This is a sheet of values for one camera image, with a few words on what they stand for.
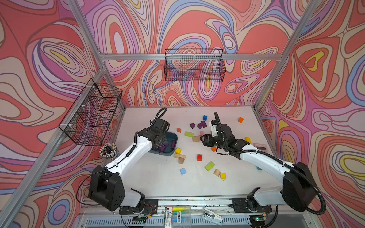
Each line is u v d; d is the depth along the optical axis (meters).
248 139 0.98
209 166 0.87
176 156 0.91
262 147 0.94
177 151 0.93
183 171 0.86
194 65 0.96
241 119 1.10
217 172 0.84
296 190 0.41
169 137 0.99
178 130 1.04
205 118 1.09
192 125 1.06
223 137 0.63
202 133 1.05
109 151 0.75
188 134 1.02
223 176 0.84
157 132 0.63
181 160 0.89
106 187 0.40
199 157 0.89
